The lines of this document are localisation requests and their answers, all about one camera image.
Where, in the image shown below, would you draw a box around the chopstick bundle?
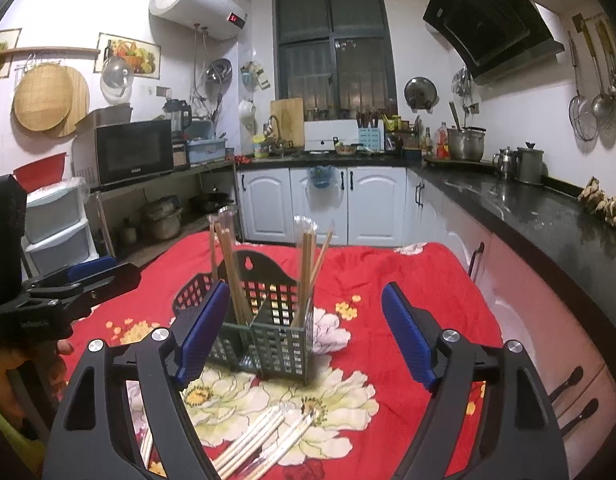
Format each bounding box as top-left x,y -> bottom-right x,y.
137,401 -> 319,480
209,205 -> 253,326

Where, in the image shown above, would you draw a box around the dark green utensil basket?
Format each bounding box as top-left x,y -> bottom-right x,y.
163,250 -> 313,390

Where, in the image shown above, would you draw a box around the dark kitchen window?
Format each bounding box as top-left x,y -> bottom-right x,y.
274,0 -> 397,120

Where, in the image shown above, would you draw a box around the person's hand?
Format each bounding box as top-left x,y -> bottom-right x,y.
0,339 -> 73,439

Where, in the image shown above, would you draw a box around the white plastic drawer unit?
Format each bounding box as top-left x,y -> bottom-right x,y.
22,177 -> 99,275

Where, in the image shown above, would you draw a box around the red plastic basin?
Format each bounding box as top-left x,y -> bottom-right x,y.
14,153 -> 67,193

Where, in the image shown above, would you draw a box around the metal shelf rack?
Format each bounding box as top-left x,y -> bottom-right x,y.
86,158 -> 236,266

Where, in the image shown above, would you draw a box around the black microwave oven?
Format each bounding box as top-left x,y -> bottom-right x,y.
71,120 -> 174,188

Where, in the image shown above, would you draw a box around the round bamboo tray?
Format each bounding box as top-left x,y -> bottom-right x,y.
12,63 -> 90,139

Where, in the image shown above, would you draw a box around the red floral table cloth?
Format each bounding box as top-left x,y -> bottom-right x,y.
52,231 -> 504,480

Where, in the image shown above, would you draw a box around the light blue storage box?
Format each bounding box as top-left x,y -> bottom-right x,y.
187,138 -> 225,166

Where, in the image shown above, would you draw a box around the black countertop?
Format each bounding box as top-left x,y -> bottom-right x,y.
236,155 -> 616,330

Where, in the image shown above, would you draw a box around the ginger pile on counter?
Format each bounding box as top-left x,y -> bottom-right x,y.
577,177 -> 616,229

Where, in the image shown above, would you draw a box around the wooden cutting board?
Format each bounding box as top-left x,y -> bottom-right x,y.
270,98 -> 305,148

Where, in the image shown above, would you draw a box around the white water heater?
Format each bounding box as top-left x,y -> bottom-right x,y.
148,0 -> 247,41

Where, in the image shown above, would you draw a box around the dark lidded pot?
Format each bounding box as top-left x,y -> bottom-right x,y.
515,142 -> 543,185

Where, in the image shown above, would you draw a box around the white base cabinets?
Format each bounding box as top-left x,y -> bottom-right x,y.
235,166 -> 616,479

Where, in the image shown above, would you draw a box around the steel kettle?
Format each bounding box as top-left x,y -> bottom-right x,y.
492,146 -> 516,181

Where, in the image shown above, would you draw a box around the steel stock pot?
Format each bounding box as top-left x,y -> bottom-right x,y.
448,128 -> 486,162

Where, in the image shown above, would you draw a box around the blue knife block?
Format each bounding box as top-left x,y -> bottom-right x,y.
359,127 -> 385,152

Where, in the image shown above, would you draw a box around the hanging steel strainer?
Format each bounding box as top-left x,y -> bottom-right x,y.
567,32 -> 598,143

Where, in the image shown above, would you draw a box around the hanging steel ladle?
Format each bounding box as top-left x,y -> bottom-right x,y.
573,13 -> 613,122

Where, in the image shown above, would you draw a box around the hanging pot lid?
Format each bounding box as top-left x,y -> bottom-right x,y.
404,76 -> 439,113

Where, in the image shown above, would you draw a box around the black range hood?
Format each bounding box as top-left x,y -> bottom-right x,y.
423,0 -> 565,86

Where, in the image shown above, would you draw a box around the glass pot lid on wall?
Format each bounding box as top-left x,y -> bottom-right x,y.
100,56 -> 134,104

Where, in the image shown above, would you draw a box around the fruit picture on wall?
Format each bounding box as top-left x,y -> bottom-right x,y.
93,32 -> 161,79

